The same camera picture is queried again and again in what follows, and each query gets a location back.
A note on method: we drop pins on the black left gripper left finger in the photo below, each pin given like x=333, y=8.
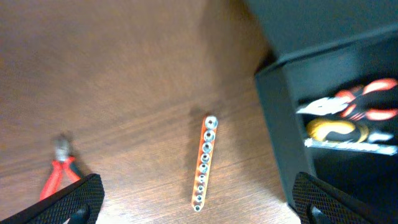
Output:
x=78, y=203

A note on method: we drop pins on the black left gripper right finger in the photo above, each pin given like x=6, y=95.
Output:
x=319, y=202

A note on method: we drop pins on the red small cutting pliers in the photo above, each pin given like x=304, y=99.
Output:
x=64, y=163

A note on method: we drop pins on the chrome ratchet wrench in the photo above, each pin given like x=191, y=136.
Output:
x=353, y=146

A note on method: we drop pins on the yellow black stubby screwdriver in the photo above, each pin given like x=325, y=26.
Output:
x=324, y=130

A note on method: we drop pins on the orange black long-nose pliers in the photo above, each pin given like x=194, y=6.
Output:
x=376, y=101

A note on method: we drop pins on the orange socket rail with sockets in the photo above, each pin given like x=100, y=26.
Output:
x=205, y=155

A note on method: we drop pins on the black open gift box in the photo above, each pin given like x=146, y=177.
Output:
x=320, y=47

